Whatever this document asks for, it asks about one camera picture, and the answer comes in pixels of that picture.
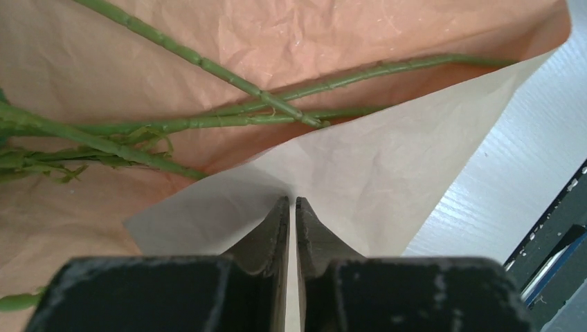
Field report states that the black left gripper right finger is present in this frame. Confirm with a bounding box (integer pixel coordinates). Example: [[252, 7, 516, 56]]
[[296, 197, 365, 280]]

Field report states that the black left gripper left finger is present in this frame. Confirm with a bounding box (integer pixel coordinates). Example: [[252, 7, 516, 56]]
[[221, 196, 290, 277]]

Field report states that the pink fake rose stem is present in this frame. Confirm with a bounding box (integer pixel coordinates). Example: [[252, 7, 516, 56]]
[[77, 1, 517, 128]]

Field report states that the brown wrapping paper sheet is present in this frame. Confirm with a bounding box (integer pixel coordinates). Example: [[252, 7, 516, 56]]
[[0, 0, 573, 332]]

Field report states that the pink fake rose sprig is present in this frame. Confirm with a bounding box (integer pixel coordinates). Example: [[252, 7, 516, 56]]
[[0, 86, 390, 313]]

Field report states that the black mounting base rail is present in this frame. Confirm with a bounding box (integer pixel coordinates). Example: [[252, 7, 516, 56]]
[[504, 163, 586, 331]]

